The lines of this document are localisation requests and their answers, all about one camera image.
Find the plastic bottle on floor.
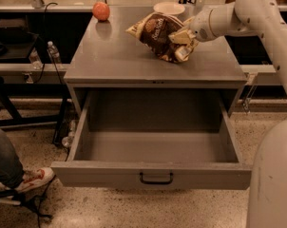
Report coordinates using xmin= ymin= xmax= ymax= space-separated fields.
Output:
xmin=62 ymin=120 xmax=77 ymax=148

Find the black cable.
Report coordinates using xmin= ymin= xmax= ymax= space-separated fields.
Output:
xmin=32 ymin=2 xmax=64 ymax=85

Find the clear water bottle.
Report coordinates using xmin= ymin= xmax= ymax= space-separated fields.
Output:
xmin=48 ymin=41 xmax=62 ymax=66
xmin=29 ymin=48 xmax=43 ymax=70

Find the grey cabinet counter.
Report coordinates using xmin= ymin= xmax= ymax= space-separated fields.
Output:
xmin=65 ymin=6 xmax=246 ymax=112

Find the black chair base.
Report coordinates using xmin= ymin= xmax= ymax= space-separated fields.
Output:
xmin=0 ymin=190 xmax=52 ymax=228

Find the orange round fruit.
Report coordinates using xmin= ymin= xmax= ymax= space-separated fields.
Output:
xmin=92 ymin=2 xmax=110 ymax=21

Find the open grey drawer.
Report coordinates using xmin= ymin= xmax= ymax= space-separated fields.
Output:
xmin=51 ymin=88 xmax=251 ymax=190

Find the brown chip bag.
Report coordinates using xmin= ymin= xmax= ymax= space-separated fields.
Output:
xmin=126 ymin=12 xmax=184 ymax=63

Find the blue jeans leg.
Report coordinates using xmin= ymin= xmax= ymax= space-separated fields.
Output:
xmin=0 ymin=129 xmax=24 ymax=189

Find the black drawer handle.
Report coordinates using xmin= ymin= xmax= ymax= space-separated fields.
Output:
xmin=139 ymin=172 xmax=173 ymax=185

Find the white bowl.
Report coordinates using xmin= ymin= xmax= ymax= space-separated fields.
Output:
xmin=153 ymin=2 xmax=185 ymax=15

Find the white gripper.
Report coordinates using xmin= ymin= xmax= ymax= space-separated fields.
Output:
xmin=168 ymin=9 xmax=217 ymax=62

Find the white red sneaker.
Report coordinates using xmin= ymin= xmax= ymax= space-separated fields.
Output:
xmin=14 ymin=167 xmax=55 ymax=193

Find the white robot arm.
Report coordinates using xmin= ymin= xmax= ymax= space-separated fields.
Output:
xmin=169 ymin=0 xmax=287 ymax=228

